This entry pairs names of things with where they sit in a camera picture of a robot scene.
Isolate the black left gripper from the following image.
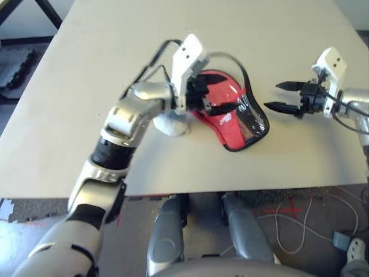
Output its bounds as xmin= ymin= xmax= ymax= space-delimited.
xmin=184 ymin=73 xmax=240 ymax=116

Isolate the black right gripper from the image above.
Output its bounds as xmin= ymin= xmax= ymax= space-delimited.
xmin=263 ymin=75 xmax=328 ymax=118

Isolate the red ping-pong paddle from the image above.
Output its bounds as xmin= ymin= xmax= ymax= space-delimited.
xmin=198 ymin=70 xmax=246 ymax=116

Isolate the red black paddle case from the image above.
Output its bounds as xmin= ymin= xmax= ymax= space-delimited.
xmin=190 ymin=51 xmax=270 ymax=153

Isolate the white plastic bag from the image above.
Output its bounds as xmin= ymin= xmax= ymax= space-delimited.
xmin=152 ymin=111 xmax=193 ymax=137

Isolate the red tape cross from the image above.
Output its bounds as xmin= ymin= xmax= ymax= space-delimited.
xmin=263 ymin=199 xmax=302 ymax=220

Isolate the grey right robot leg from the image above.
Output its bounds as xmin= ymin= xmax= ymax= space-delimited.
xmin=220 ymin=193 xmax=274 ymax=263

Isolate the grey robot leg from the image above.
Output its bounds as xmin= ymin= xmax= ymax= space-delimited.
xmin=146 ymin=193 xmax=188 ymax=277
xmin=220 ymin=193 xmax=274 ymax=263

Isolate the grey foot pedal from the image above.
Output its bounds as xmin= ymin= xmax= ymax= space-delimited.
xmin=333 ymin=230 xmax=351 ymax=250

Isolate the grey left robot leg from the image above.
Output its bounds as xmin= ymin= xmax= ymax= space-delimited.
xmin=146 ymin=193 xmax=188 ymax=277

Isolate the white perforated shoe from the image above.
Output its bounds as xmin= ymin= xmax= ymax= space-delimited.
xmin=345 ymin=238 xmax=366 ymax=262

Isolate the grey robot torso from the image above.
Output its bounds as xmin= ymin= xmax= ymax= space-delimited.
xmin=149 ymin=258 xmax=344 ymax=277

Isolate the grey bystander trouser leg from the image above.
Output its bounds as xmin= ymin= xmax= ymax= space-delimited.
xmin=340 ymin=258 xmax=369 ymax=277

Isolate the black foam mat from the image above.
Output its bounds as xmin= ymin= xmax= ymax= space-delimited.
xmin=0 ymin=47 xmax=37 ymax=100

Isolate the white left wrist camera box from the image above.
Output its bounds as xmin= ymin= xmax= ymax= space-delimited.
xmin=171 ymin=33 xmax=211 ymax=112

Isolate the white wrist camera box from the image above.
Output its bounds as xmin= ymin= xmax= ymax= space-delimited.
xmin=171 ymin=33 xmax=211 ymax=112
xmin=311 ymin=47 xmax=347 ymax=118

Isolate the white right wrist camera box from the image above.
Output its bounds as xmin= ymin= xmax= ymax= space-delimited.
xmin=311 ymin=47 xmax=347 ymax=118

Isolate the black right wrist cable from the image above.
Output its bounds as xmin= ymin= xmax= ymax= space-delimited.
xmin=322 ymin=89 xmax=369 ymax=136

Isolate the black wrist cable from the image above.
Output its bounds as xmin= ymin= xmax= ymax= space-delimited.
xmin=123 ymin=39 xmax=185 ymax=96
xmin=322 ymin=89 xmax=369 ymax=136

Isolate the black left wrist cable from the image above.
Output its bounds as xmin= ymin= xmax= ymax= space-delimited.
xmin=123 ymin=39 xmax=185 ymax=96

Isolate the white floor cable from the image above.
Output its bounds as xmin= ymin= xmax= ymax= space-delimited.
xmin=256 ymin=193 xmax=360 ymax=256

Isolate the black metal frame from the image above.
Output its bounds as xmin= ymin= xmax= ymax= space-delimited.
xmin=33 ymin=0 xmax=64 ymax=29

